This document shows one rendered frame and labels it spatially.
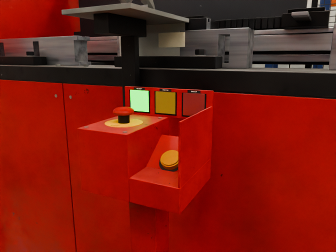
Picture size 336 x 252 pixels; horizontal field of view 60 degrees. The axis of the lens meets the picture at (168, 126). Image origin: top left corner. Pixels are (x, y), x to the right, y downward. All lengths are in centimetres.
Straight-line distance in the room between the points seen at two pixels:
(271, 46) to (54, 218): 91
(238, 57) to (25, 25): 111
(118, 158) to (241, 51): 41
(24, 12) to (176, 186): 129
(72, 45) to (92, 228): 59
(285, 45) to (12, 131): 94
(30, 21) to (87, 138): 114
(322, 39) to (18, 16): 126
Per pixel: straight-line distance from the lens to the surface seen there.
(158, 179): 49
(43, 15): 167
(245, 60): 74
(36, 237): 124
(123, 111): 54
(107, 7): 62
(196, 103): 57
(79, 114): 88
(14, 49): 127
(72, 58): 104
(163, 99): 60
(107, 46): 127
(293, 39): 98
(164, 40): 83
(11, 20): 156
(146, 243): 61
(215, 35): 77
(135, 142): 50
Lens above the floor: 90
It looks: 13 degrees down
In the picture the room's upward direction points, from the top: straight up
